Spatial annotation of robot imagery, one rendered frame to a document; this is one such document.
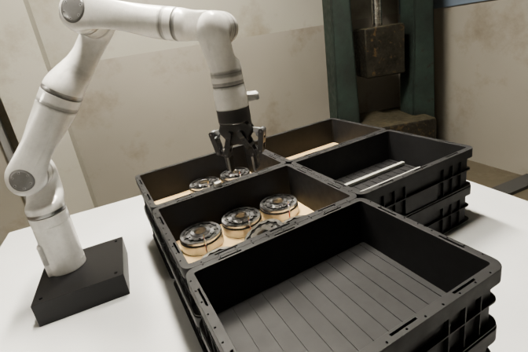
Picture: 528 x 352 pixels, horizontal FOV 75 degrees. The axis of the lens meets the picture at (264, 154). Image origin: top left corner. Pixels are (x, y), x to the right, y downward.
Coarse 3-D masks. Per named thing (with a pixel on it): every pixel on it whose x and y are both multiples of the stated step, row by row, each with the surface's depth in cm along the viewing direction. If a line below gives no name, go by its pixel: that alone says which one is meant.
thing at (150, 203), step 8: (264, 152) 112; (192, 160) 117; (280, 160) 103; (160, 168) 113; (168, 168) 114; (136, 176) 109; (144, 184) 102; (224, 184) 93; (144, 192) 95; (192, 192) 90; (152, 200) 89; (152, 208) 86
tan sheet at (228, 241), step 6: (300, 204) 96; (258, 210) 97; (300, 210) 94; (306, 210) 93; (228, 240) 85; (234, 240) 84; (240, 240) 84; (180, 246) 85; (222, 246) 83; (228, 246) 82; (186, 258) 80; (192, 258) 80; (198, 258) 79
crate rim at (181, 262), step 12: (276, 168) 98; (300, 168) 95; (240, 180) 94; (324, 180) 85; (204, 192) 89; (348, 192) 77; (168, 204) 86; (336, 204) 73; (156, 216) 80; (312, 216) 70; (168, 228) 74; (276, 228) 68; (168, 240) 69; (252, 240) 65; (180, 252) 65; (216, 252) 63; (228, 252) 62; (180, 264) 61; (192, 264) 61
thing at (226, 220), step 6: (234, 210) 92; (240, 210) 92; (246, 210) 91; (252, 210) 92; (228, 216) 90; (252, 216) 88; (258, 216) 87; (222, 222) 87; (228, 222) 87; (234, 222) 86; (240, 222) 86; (246, 222) 86; (252, 222) 85; (234, 228) 84; (240, 228) 84
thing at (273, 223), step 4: (264, 220) 79; (268, 220) 79; (272, 220) 78; (276, 220) 78; (256, 224) 80; (260, 224) 79; (264, 224) 79; (268, 224) 78; (272, 224) 77; (276, 224) 77; (280, 224) 76; (252, 228) 79; (256, 228) 79; (260, 228) 78; (272, 228) 76; (248, 232) 79; (252, 232) 79; (248, 236) 78; (252, 236) 77
